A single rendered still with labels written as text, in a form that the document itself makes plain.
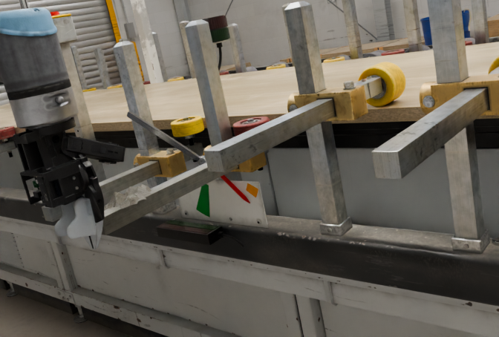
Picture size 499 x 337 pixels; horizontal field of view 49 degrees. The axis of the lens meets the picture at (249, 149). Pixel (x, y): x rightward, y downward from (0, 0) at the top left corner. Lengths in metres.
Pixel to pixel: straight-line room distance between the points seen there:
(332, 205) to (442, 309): 0.26
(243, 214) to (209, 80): 0.29
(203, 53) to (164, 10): 10.22
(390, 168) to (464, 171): 0.32
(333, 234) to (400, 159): 0.48
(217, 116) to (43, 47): 0.43
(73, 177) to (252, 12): 9.58
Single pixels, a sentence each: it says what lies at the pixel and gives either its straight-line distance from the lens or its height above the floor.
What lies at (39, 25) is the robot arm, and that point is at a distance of 0.83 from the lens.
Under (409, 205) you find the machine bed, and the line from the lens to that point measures 1.20.
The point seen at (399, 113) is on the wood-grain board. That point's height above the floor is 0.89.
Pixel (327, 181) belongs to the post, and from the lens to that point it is 1.00.
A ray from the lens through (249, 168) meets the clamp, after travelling 1.10.
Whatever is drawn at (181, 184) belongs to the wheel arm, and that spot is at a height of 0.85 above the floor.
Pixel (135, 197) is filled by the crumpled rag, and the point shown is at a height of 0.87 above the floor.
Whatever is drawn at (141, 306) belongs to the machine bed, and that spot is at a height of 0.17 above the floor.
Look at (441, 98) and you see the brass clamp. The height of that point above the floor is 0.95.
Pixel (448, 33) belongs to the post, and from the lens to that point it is 0.84.
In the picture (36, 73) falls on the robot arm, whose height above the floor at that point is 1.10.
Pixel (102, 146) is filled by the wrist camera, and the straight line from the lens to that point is 0.90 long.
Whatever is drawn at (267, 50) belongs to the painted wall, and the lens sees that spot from 10.26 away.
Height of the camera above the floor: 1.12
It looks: 13 degrees down
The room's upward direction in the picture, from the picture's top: 12 degrees counter-clockwise
